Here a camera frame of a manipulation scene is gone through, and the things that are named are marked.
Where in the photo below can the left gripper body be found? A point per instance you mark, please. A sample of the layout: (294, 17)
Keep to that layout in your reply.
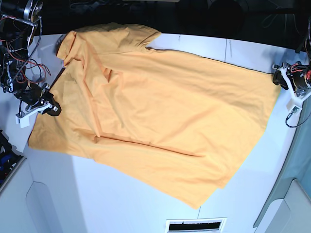
(298, 79)

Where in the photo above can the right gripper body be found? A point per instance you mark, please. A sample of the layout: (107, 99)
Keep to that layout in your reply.
(33, 94)

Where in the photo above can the yellow t-shirt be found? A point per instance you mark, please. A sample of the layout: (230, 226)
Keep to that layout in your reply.
(179, 122)

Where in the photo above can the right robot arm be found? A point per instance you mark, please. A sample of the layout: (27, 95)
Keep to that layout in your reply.
(20, 74)

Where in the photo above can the black blue clutter pile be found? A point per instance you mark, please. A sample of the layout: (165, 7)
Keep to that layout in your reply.
(8, 159)

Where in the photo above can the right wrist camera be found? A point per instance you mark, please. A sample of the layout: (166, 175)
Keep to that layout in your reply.
(22, 120)

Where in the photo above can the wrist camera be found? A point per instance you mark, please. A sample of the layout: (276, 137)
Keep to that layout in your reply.
(22, 120)
(293, 108)

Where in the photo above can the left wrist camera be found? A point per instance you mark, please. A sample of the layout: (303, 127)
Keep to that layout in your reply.
(293, 108)

